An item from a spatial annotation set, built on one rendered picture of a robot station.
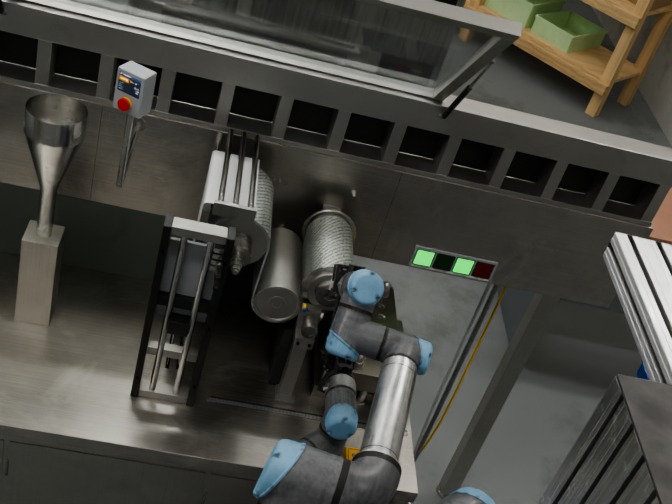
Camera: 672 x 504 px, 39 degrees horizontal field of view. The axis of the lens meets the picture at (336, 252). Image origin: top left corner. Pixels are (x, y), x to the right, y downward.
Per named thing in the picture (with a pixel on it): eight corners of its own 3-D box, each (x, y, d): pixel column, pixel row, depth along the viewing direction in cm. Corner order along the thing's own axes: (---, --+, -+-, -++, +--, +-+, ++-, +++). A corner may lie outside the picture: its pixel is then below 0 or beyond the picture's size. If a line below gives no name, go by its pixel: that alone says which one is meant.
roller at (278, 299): (248, 318, 239) (258, 282, 232) (253, 258, 259) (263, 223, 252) (294, 327, 241) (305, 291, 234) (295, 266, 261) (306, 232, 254)
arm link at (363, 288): (343, 302, 194) (357, 263, 195) (334, 301, 205) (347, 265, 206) (378, 314, 196) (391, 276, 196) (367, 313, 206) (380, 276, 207)
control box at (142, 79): (107, 109, 205) (113, 68, 199) (124, 99, 210) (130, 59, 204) (134, 122, 203) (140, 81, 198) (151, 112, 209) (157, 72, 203)
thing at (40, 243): (1, 325, 244) (16, 139, 211) (15, 291, 255) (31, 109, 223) (56, 335, 246) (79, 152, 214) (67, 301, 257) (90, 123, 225)
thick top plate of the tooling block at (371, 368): (339, 387, 249) (345, 370, 245) (336, 292, 281) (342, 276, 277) (397, 397, 251) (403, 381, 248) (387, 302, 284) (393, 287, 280)
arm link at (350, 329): (373, 368, 195) (389, 318, 197) (322, 351, 196) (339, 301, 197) (370, 367, 203) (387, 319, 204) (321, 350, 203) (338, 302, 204)
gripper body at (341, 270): (363, 270, 223) (374, 269, 212) (356, 306, 223) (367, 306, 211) (332, 264, 222) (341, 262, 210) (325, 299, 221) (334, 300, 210)
